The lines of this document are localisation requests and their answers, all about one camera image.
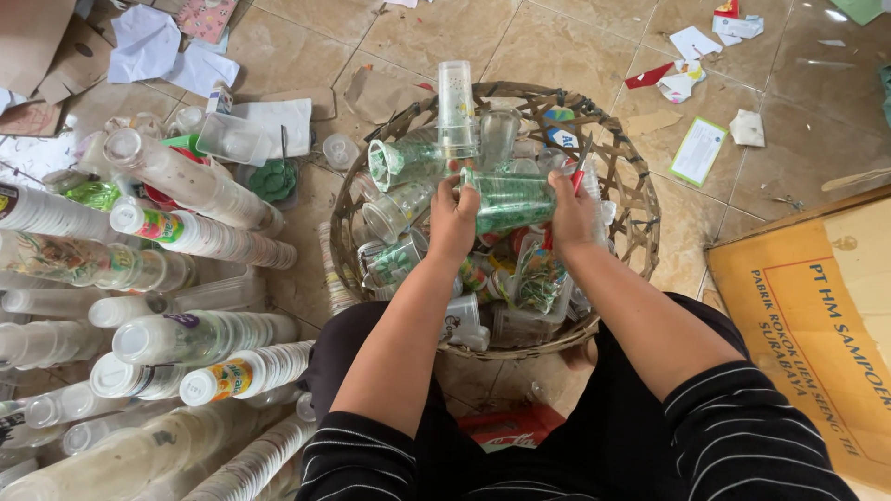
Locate person's left hand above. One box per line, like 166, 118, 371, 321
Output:
427, 175, 482, 261

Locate person's right hand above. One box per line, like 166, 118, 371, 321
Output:
548, 169, 600, 260

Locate red handled cutter knife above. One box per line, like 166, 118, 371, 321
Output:
571, 132, 594, 197

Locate green printed plastic cup stack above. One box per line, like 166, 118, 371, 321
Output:
459, 167, 558, 235

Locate woven bamboo basket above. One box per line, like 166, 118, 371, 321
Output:
329, 81, 661, 361

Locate tall clear dotted cup stack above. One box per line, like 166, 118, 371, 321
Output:
436, 60, 482, 160

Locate heap of loose plastic cups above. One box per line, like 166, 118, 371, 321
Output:
350, 104, 617, 351

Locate brown cardboard scrap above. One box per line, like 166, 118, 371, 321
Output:
344, 65, 437, 128

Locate small clear plastic cup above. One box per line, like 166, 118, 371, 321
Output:
322, 133, 361, 172

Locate red paper scrap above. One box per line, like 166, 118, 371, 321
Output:
624, 62, 675, 90

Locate green bordered white card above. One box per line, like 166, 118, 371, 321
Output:
669, 116, 729, 188

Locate short striped cup stack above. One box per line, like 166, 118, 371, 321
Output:
318, 221, 357, 317

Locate colourful crumpled paper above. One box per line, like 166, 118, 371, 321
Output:
657, 58, 707, 104

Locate green plastic flower lid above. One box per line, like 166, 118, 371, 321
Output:
248, 159, 299, 205

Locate flat white paper sheet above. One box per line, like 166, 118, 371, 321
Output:
230, 97, 314, 160

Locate crumpled white tissue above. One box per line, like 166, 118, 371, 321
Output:
728, 109, 767, 148

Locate white paper slip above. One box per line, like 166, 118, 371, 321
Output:
669, 26, 724, 61

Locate clear rectangular plastic container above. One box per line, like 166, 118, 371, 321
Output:
195, 111, 273, 167

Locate red plastic crate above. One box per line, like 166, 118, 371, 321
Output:
456, 403, 567, 454

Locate small white carton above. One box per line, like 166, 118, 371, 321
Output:
206, 83, 235, 116

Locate yellow printed cardboard box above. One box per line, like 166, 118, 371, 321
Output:
704, 184, 891, 492

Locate pink patterned paper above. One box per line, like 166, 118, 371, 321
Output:
173, 0, 239, 45

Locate person's striped black sleeves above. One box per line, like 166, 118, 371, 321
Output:
295, 359, 860, 501

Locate pile of long cup stacks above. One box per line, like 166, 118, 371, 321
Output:
0, 111, 318, 501

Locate crumpled white paper sheet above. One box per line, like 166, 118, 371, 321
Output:
106, 3, 183, 85

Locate heap of brown cardboard pieces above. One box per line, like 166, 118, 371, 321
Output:
0, 0, 118, 138

